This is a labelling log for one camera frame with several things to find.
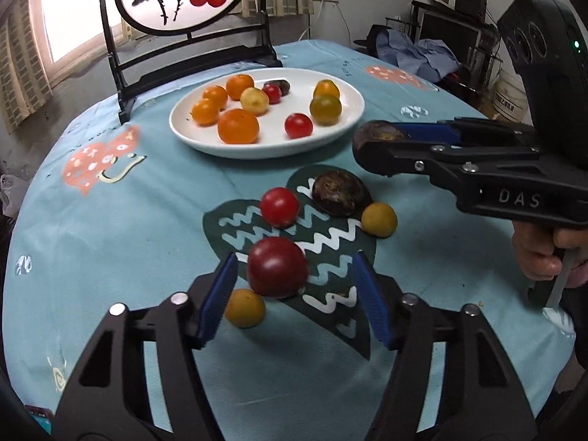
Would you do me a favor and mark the yellow cherry tomato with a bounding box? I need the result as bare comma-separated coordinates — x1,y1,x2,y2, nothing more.
240,87,270,116

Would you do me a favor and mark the mandarin orange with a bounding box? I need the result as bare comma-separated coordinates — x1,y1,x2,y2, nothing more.
217,108,261,145
226,74,255,101

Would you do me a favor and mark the white oval plate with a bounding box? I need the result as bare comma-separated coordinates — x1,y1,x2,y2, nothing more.
168,67,366,160

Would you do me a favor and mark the person's right hand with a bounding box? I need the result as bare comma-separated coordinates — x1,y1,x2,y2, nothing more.
512,227,565,282

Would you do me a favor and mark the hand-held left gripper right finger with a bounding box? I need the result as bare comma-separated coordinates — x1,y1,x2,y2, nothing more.
352,250,538,441

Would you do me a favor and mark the large red cherry tomato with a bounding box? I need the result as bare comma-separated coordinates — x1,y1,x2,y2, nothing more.
284,113,314,139

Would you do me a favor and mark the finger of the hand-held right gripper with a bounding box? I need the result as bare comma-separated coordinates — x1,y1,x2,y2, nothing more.
353,135,544,199
395,118,538,148

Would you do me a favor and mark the small yellow green tomato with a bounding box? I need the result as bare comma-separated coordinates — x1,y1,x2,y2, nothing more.
361,202,398,238
224,288,266,329

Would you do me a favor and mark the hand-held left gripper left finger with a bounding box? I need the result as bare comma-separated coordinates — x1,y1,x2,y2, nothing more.
51,252,240,441

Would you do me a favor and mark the bright window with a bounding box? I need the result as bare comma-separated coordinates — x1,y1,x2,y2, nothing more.
39,0,120,62

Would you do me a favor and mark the orange cherry tomato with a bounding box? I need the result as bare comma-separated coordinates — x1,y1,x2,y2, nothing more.
202,85,229,110
191,98,221,126
313,79,341,101

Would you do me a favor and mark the black monitor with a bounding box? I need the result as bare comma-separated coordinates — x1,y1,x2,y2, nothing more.
418,9,483,60

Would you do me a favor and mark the red cased smartphone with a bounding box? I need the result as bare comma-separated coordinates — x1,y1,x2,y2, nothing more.
23,405,53,435

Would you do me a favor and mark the dark red tomato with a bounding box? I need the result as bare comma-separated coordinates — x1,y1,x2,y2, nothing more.
247,236,309,298

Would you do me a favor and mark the white bucket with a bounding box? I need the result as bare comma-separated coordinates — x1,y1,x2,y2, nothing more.
494,71,529,122

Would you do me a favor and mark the blue clothing pile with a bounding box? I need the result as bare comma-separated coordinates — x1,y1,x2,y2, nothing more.
374,28,462,83

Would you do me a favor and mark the black speaker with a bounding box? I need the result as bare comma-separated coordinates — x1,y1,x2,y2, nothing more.
455,0,488,17

